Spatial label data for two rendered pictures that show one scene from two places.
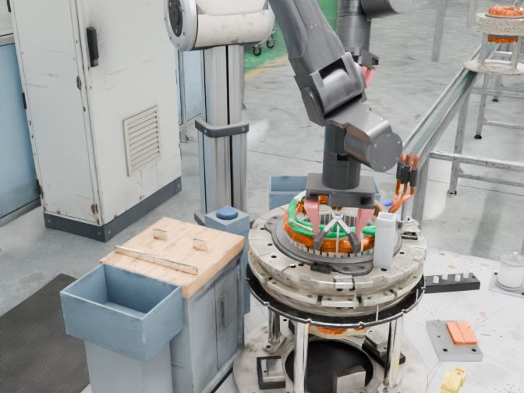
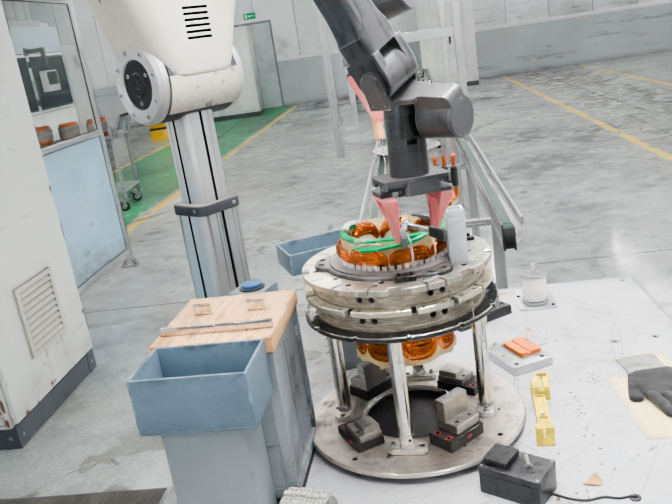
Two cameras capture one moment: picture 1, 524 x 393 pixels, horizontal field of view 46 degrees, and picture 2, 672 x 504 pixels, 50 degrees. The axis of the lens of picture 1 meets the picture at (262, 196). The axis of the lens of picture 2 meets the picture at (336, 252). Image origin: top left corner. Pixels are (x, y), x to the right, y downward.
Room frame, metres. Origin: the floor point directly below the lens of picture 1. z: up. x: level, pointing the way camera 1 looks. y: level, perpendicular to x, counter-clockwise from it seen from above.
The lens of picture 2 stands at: (-0.08, 0.31, 1.46)
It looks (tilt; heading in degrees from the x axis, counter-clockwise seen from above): 17 degrees down; 342
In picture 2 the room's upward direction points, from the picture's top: 9 degrees counter-clockwise
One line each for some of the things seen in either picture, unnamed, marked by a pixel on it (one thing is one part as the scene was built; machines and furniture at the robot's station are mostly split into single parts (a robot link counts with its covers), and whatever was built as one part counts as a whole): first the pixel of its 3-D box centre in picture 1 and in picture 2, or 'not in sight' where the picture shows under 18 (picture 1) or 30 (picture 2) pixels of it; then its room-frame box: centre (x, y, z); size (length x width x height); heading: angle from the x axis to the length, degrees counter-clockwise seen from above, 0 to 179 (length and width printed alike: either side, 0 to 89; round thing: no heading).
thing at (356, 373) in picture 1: (352, 387); (457, 410); (0.88, -0.16, 0.85); 0.06 x 0.04 x 0.05; 109
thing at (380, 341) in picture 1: (380, 342); (455, 373); (1.03, -0.24, 0.83); 0.05 x 0.04 x 0.02; 31
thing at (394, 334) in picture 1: (394, 342); (481, 354); (0.93, -0.25, 0.91); 0.02 x 0.02 x 0.21
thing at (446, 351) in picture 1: (453, 338); (516, 354); (1.09, -0.41, 0.79); 0.12 x 0.09 x 0.02; 0
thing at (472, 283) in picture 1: (447, 282); (479, 315); (1.32, -0.46, 0.79); 0.15 x 0.05 x 0.02; 98
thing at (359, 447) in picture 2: (270, 372); (360, 434); (0.96, -0.02, 0.81); 0.08 x 0.05 x 0.01; 5
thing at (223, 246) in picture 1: (175, 253); (228, 323); (1.00, 0.16, 1.05); 0.20 x 0.19 x 0.02; 153
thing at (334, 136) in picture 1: (346, 133); (407, 119); (0.85, -0.12, 1.34); 0.07 x 0.06 x 0.07; 28
